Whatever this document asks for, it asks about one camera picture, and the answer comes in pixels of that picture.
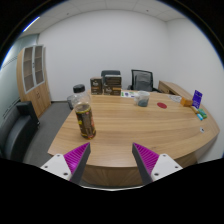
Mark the small tan box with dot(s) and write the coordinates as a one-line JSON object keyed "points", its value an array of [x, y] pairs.
{"points": [[196, 109]]}

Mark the black mesh office chair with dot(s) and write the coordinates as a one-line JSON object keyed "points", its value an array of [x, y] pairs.
{"points": [[142, 81]]}

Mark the grey waste bin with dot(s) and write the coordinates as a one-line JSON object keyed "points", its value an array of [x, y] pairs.
{"points": [[70, 102]]}

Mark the small white round object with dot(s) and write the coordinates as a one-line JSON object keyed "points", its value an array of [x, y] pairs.
{"points": [[202, 130]]}

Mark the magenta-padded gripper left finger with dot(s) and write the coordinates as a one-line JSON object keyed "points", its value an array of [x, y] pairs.
{"points": [[76, 159]]}

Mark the black padded office chair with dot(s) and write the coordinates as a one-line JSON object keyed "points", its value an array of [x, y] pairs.
{"points": [[110, 72]]}

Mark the wooden side desk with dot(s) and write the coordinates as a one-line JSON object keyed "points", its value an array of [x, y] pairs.
{"points": [[173, 88]]}

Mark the grey mug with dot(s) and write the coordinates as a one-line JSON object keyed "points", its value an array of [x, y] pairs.
{"points": [[143, 99]]}

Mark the wooden shelf unit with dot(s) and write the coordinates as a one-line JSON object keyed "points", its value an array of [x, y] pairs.
{"points": [[33, 80]]}

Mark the long ceiling light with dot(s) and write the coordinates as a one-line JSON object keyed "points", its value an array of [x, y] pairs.
{"points": [[31, 23]]}

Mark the small blue box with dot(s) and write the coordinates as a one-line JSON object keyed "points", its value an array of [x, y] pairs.
{"points": [[200, 117]]}

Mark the orange box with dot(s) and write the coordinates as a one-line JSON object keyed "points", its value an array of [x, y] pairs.
{"points": [[186, 102]]}

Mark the green box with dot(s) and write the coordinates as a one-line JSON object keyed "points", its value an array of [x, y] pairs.
{"points": [[203, 113]]}

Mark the black leather sofa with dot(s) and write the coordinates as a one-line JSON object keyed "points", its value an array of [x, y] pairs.
{"points": [[16, 131]]}

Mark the round white printed mat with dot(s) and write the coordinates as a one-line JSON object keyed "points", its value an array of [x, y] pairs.
{"points": [[175, 98]]}

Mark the purple standing sign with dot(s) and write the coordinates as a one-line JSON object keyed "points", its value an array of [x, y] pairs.
{"points": [[197, 99]]}

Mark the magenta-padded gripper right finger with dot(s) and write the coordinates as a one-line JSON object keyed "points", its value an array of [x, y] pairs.
{"points": [[148, 160]]}

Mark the small dark brown box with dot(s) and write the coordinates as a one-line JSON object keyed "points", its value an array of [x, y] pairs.
{"points": [[96, 86]]}

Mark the printed white leaflet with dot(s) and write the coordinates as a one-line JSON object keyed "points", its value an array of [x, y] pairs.
{"points": [[128, 94]]}

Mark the clear black-capped drink bottle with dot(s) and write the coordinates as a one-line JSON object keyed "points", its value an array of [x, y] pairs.
{"points": [[86, 121]]}

